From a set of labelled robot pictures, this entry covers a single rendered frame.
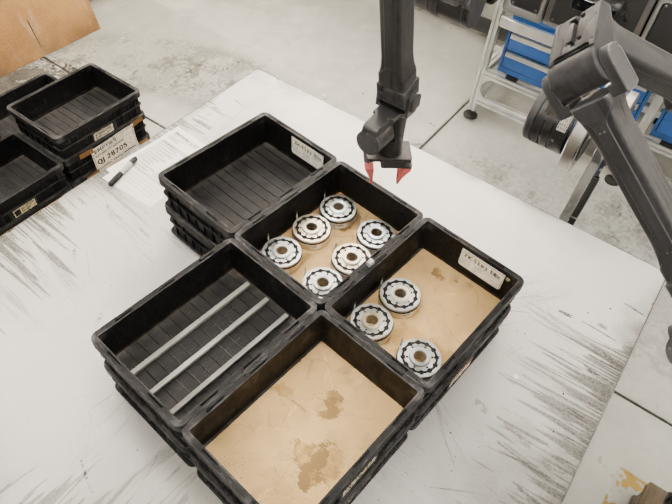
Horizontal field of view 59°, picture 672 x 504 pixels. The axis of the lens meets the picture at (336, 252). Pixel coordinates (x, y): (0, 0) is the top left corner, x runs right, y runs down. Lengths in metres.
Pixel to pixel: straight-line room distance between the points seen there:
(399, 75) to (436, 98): 2.39
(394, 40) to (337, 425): 0.78
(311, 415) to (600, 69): 0.86
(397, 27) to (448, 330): 0.72
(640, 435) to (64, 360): 1.96
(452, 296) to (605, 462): 1.10
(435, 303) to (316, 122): 0.92
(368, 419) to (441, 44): 3.10
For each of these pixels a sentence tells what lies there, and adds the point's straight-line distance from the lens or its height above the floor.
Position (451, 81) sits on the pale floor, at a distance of 3.75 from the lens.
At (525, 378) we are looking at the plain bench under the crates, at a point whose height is 0.70.
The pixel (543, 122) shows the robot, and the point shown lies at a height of 1.16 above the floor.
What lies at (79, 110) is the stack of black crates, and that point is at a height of 0.49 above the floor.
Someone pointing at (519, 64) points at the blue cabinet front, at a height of 0.40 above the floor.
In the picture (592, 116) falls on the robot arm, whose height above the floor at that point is 1.53.
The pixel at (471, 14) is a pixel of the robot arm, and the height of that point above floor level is 1.43.
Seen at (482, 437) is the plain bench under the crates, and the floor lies 0.70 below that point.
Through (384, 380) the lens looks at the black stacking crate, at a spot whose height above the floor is 0.87.
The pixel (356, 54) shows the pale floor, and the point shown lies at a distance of 3.87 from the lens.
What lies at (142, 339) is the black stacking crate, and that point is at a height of 0.83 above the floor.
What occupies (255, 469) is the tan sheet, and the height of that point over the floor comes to 0.83.
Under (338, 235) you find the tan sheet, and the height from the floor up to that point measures 0.83.
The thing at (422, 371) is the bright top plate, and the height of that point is 0.86.
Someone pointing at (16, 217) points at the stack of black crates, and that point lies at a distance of 2.46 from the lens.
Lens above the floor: 2.03
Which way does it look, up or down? 50 degrees down
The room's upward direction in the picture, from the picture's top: 5 degrees clockwise
